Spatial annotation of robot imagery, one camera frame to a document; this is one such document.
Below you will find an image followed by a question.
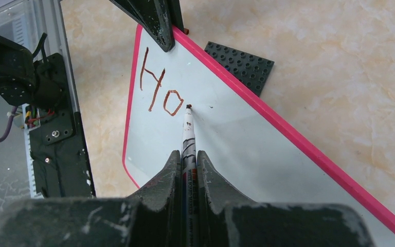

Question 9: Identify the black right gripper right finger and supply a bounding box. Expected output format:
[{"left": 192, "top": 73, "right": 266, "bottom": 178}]
[{"left": 197, "top": 151, "right": 374, "bottom": 246}]

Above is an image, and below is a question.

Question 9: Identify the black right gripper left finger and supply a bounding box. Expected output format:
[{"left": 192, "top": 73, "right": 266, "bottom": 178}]
[{"left": 0, "top": 150, "right": 182, "bottom": 246}]

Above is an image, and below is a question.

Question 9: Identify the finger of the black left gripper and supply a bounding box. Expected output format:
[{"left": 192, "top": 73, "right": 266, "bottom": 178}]
[
  {"left": 168, "top": 0, "right": 186, "bottom": 33},
  {"left": 111, "top": 0, "right": 175, "bottom": 52}
]

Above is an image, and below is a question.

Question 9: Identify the white marker pen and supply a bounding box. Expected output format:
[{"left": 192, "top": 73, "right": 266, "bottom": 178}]
[{"left": 181, "top": 104, "right": 199, "bottom": 246}]

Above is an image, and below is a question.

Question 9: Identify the pink framed whiteboard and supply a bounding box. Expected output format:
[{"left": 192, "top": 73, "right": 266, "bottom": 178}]
[{"left": 122, "top": 25, "right": 395, "bottom": 246}]

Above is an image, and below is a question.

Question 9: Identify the dark grey lego baseplate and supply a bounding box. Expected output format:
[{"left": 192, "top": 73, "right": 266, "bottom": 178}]
[{"left": 204, "top": 41, "right": 275, "bottom": 97}]

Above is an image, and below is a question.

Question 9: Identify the white cable duct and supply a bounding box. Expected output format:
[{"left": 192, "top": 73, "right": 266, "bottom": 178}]
[{"left": 22, "top": 104, "right": 44, "bottom": 199}]

